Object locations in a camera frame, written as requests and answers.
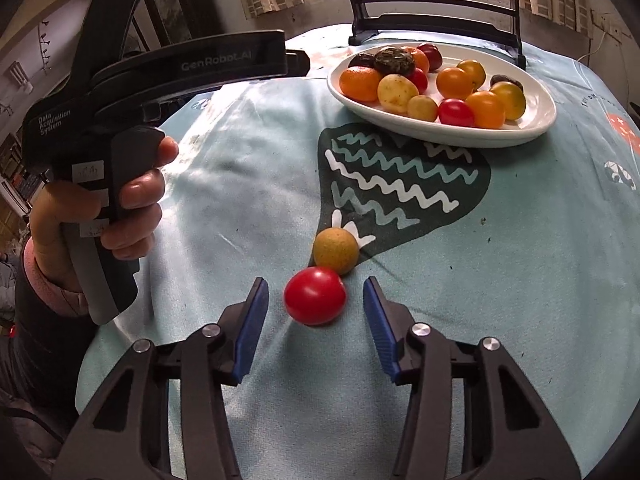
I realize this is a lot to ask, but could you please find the red cherry tomato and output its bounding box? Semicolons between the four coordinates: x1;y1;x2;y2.
438;99;475;127
408;67;428;94
283;266;347;326

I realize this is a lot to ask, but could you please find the small yellow fruit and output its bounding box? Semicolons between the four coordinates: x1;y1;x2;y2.
407;96;438;122
312;228;359;275

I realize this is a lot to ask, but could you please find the mandarin orange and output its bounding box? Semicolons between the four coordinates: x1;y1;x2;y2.
402;46;431;74
338;66;382;103

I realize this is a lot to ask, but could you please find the dark wrinkled passion fruit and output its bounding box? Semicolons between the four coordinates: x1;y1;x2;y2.
373;47;416;77
348;52;375;68
490;74;524;91

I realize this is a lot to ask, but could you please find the yellow round fruit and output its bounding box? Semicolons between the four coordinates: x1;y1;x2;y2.
490;81;526;122

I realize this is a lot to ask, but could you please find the large yellow spotted fruit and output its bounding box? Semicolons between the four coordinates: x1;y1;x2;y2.
378;74;419;115

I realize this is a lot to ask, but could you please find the large orange persimmon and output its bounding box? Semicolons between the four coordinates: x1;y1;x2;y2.
436;67;473;100

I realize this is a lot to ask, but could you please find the pink sleeve forearm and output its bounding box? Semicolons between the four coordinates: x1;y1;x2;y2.
23;240;89;318

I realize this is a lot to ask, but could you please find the person's left hand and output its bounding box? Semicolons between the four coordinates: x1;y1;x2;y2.
24;136;179;292

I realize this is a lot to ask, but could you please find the light blue printed tablecloth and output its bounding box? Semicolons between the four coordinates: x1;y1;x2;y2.
76;27;639;479

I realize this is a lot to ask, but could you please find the round painted table screen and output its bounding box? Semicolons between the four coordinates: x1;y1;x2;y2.
348;0;526;70

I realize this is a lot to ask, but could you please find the white oval plate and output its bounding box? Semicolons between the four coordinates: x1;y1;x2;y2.
326;41;556;148

